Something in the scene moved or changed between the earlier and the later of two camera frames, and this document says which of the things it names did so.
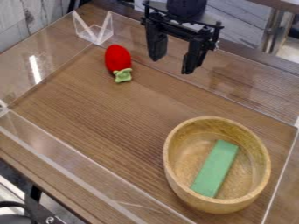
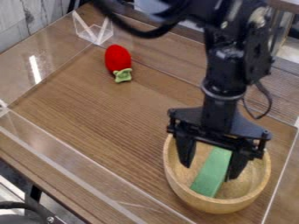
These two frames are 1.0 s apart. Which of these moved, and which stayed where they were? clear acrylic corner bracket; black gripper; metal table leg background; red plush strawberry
Moved: black gripper
Stayed: clear acrylic corner bracket; red plush strawberry; metal table leg background
